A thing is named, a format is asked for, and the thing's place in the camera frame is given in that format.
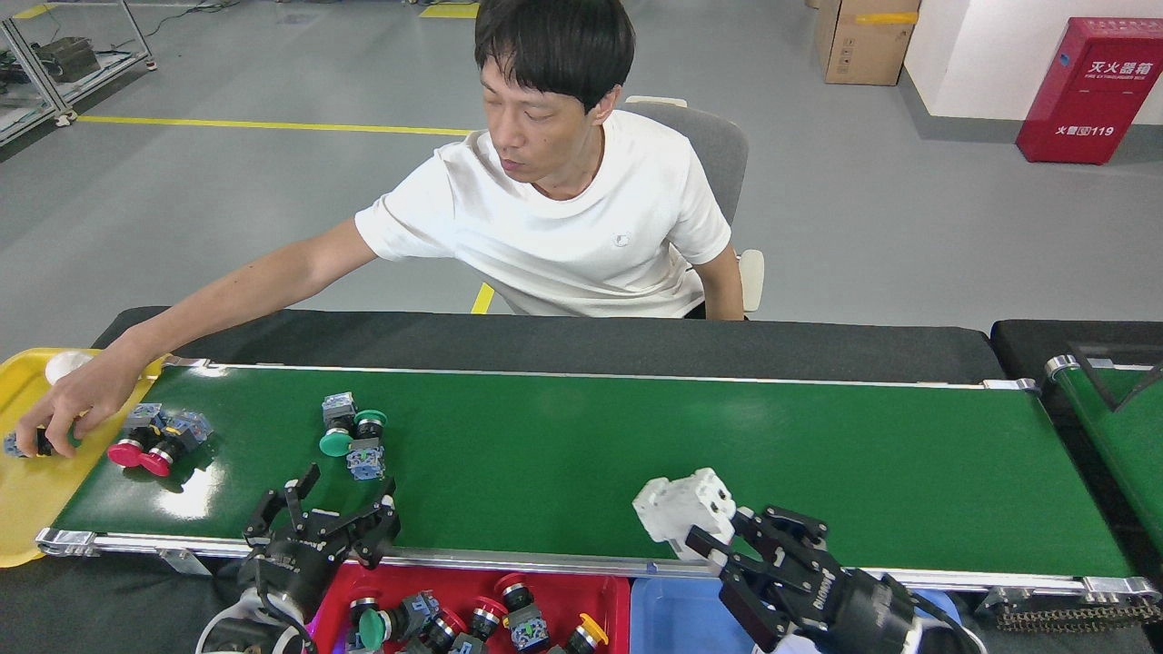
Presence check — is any white light bulb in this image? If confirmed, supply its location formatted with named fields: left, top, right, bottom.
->
left=44, top=350, right=96, bottom=387

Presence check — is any green push button switch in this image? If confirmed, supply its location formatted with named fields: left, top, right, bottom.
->
left=357, top=590, right=442, bottom=653
left=345, top=409, right=389, bottom=482
left=3, top=427, right=84, bottom=460
left=318, top=391, right=358, bottom=458

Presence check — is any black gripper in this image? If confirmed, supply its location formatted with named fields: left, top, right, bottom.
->
left=684, top=504, right=915, bottom=654
left=237, top=463, right=403, bottom=629

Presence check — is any person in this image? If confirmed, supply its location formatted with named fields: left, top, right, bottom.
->
left=15, top=0, right=746, bottom=458

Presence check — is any silver metal rack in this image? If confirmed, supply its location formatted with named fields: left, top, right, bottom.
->
left=0, top=0, right=155, bottom=146

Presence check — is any yellow plastic tray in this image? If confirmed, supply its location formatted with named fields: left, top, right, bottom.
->
left=0, top=348, right=169, bottom=569

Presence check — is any blue plastic bin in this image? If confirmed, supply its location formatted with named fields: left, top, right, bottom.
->
left=630, top=577, right=964, bottom=654

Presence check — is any black conveyor guide bracket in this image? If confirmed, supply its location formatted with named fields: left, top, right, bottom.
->
left=1068, top=341, right=1163, bottom=411

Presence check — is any green conveyor belt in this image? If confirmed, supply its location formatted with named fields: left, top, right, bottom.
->
left=35, top=356, right=1163, bottom=602
left=1045, top=354, right=1163, bottom=569

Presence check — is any dark metal box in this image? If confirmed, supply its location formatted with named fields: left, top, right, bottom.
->
left=36, top=36, right=101, bottom=84

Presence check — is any red fire extinguisher box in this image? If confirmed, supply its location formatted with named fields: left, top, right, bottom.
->
left=1016, top=16, right=1163, bottom=165

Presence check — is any black cable drag chain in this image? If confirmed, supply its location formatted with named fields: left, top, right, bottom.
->
left=995, top=601, right=1163, bottom=634

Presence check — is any red plastic bin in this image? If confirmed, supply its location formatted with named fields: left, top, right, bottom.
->
left=309, top=563, right=632, bottom=654

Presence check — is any grey office chair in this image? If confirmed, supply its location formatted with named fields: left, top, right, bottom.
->
left=621, top=95, right=767, bottom=319

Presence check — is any yellow push button switch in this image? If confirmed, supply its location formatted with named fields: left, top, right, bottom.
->
left=554, top=613, right=610, bottom=654

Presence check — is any person's right hand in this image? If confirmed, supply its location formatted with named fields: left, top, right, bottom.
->
left=15, top=350, right=152, bottom=458

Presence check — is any brown cardboard box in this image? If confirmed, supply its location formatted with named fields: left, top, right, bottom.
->
left=813, top=0, right=923, bottom=87

